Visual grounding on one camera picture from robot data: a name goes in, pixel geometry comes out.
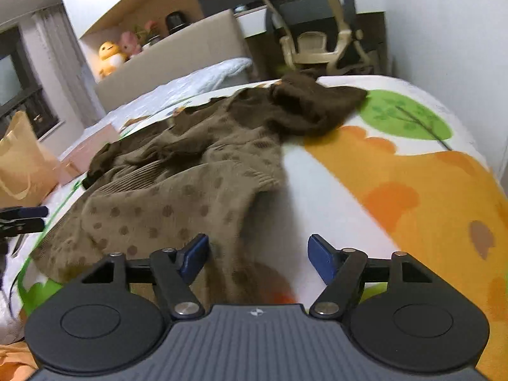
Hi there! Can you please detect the brown polka dot cardigan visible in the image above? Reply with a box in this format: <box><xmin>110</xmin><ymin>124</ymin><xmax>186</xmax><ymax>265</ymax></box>
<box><xmin>31</xmin><ymin>72</ymin><xmax>367</xmax><ymax>305</ymax></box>

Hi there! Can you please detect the yellow duck plush toy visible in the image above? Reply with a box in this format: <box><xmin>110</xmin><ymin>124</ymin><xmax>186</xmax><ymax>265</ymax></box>
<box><xmin>98</xmin><ymin>40</ymin><xmax>127</xmax><ymax>78</ymax></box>

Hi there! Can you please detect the grey window curtain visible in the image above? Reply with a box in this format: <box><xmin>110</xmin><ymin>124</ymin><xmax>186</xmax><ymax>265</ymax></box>
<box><xmin>32</xmin><ymin>4</ymin><xmax>106</xmax><ymax>127</ymax></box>

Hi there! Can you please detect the pink plush toy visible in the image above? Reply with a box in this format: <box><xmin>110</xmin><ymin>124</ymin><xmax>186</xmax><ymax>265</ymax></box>
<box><xmin>119</xmin><ymin>31</ymin><xmax>142</xmax><ymax>58</ymax></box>

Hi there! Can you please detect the pink flower potted plant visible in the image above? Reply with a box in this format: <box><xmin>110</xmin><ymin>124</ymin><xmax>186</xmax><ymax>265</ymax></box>
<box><xmin>134</xmin><ymin>20</ymin><xmax>162</xmax><ymax>50</ymax></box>

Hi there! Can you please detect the beige upholstered headboard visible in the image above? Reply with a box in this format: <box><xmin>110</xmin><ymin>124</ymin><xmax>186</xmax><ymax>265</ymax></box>
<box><xmin>95</xmin><ymin>10</ymin><xmax>251</xmax><ymax>112</ymax></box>

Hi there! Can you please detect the black round speaker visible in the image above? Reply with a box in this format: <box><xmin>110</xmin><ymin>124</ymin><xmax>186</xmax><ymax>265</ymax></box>
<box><xmin>164</xmin><ymin>10</ymin><xmax>190</xmax><ymax>35</ymax></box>

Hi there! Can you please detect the beige mesh office chair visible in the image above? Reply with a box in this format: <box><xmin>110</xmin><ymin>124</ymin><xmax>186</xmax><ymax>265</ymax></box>
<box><xmin>263</xmin><ymin>0</ymin><xmax>380</xmax><ymax>75</ymax></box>

